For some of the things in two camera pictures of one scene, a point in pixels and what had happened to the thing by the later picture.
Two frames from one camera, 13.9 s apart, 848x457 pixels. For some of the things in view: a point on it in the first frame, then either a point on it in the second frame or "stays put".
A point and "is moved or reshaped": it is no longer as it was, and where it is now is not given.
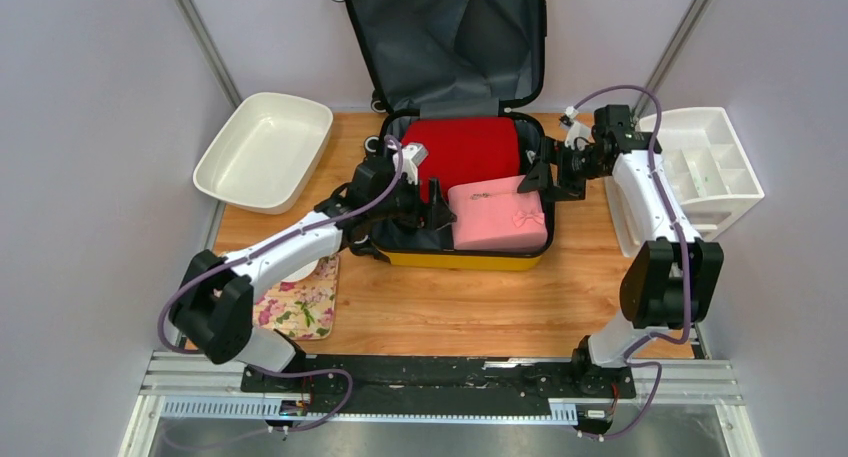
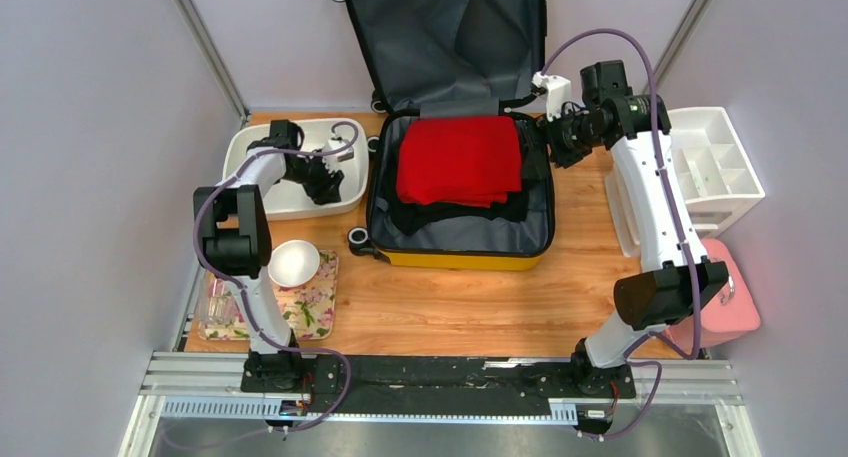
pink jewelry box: [493, 215] → [732, 312]
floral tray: [304, 309] stays put
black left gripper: [439, 213] → [328, 190]
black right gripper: [567, 189] → [558, 157]
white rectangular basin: [266, 154] is moved or reshaped
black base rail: [436, 384] stays put
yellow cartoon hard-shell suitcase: [451, 47] stays put
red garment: [464, 150] stays put
